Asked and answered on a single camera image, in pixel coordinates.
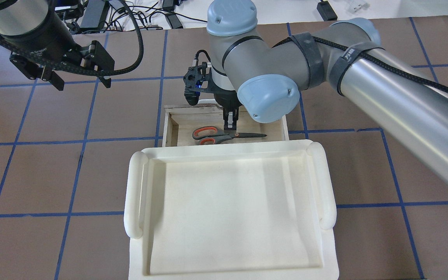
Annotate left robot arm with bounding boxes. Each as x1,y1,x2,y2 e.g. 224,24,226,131
0,0,114,71

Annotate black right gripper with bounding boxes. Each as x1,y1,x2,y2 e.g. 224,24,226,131
213,90,242,131

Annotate black power supply box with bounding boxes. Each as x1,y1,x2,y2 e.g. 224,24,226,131
79,0,110,32

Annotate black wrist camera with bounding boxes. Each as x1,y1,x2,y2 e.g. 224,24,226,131
183,62,212,106

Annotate black power brick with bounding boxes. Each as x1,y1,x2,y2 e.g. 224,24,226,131
165,14,184,30

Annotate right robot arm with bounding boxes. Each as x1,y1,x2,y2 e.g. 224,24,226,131
206,0,448,184

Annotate light wooden drawer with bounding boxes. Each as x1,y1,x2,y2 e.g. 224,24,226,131
162,99,290,148

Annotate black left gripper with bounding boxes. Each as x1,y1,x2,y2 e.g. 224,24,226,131
9,40,114,91

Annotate white drawer handle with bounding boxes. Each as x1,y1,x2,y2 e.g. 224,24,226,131
197,99,218,105

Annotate black braided cable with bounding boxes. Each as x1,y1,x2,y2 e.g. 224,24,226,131
0,0,144,76

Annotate white plastic tray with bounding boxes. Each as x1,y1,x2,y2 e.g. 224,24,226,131
123,140,340,280

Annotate black power adapter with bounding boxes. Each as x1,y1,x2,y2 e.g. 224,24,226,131
316,0,338,21

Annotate grey orange scissors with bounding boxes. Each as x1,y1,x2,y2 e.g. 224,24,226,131
192,126,267,145

